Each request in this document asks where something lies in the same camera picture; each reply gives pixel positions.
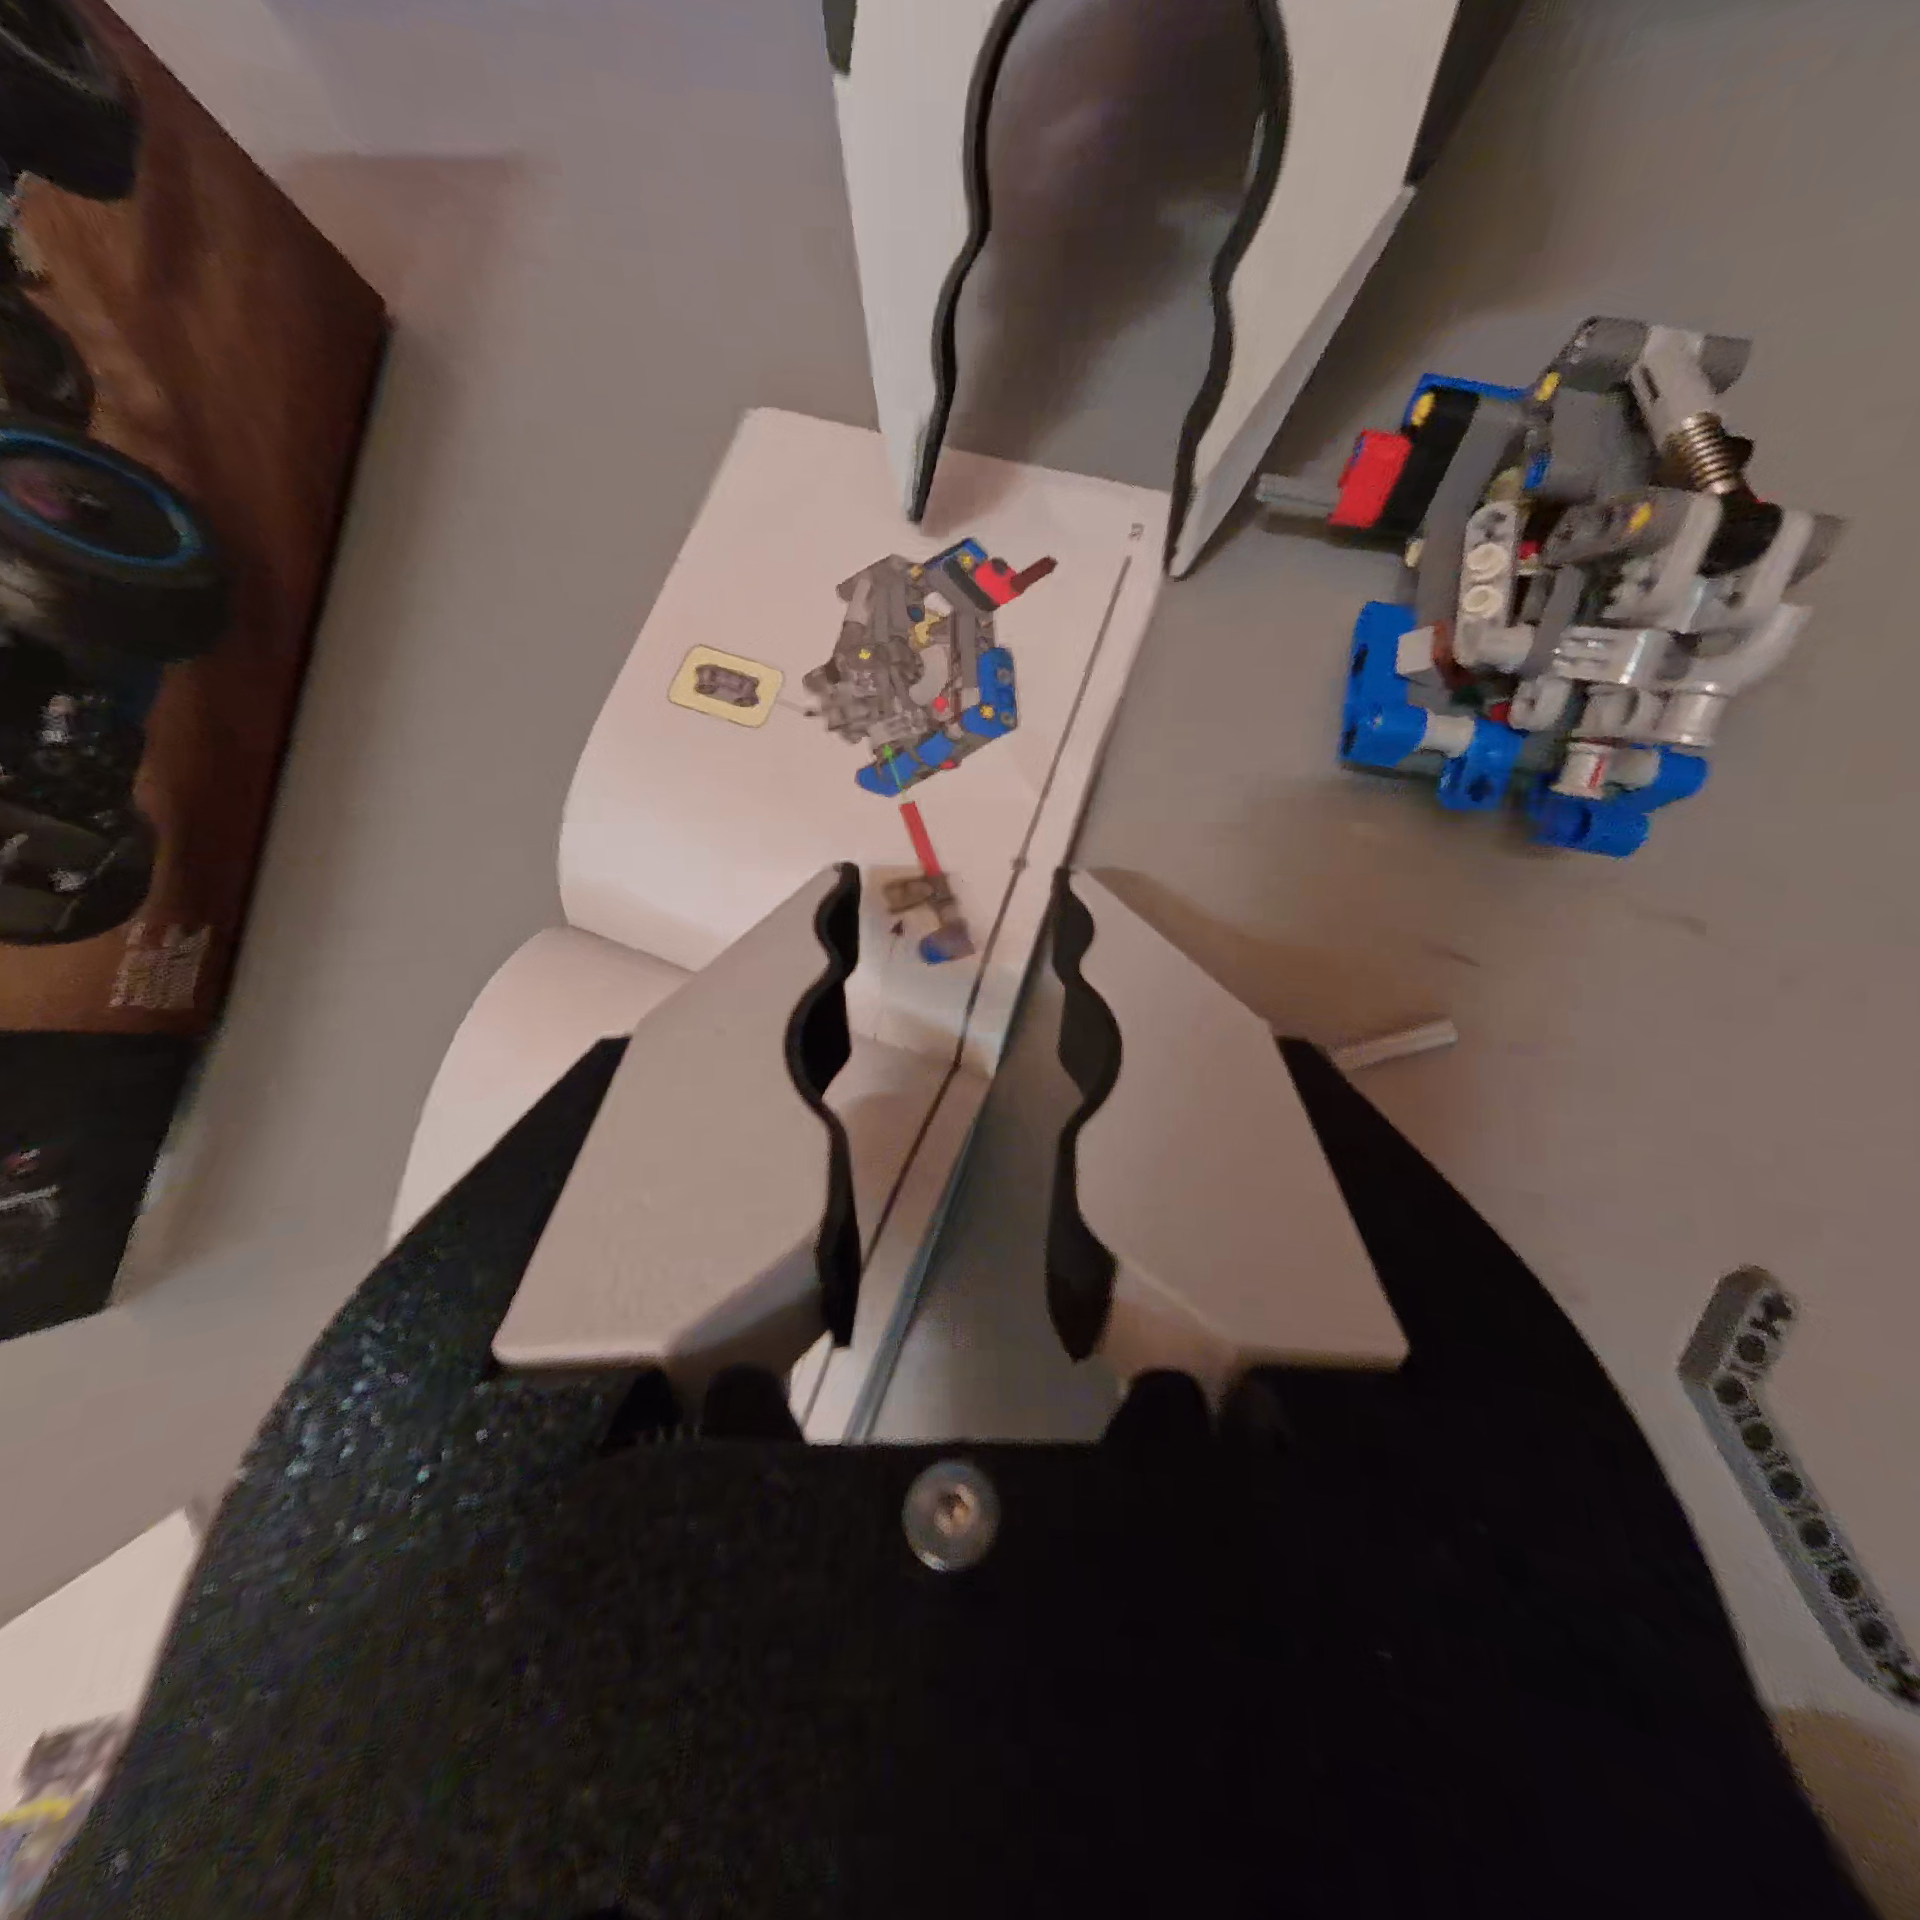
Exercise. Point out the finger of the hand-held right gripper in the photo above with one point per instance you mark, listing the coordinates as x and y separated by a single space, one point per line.
1348 150
900 226

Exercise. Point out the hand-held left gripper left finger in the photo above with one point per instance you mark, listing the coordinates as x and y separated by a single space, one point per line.
661 1202

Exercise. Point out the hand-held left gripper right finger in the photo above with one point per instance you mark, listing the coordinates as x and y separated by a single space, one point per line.
1229 1202

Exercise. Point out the lego instruction booklet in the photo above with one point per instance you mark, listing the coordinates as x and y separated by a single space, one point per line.
674 840

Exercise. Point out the partly built lego vehicle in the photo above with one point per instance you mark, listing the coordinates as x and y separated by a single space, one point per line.
1576 600

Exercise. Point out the dark grey lego L beam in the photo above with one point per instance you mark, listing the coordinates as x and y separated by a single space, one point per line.
1770 1471

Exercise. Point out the light grey lego axle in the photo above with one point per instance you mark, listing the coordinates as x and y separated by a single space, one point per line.
1401 1043

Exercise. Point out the lego set box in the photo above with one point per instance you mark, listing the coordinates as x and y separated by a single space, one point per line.
225 600

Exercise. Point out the lego sticker sheet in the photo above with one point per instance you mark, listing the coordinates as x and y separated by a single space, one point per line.
53 1799

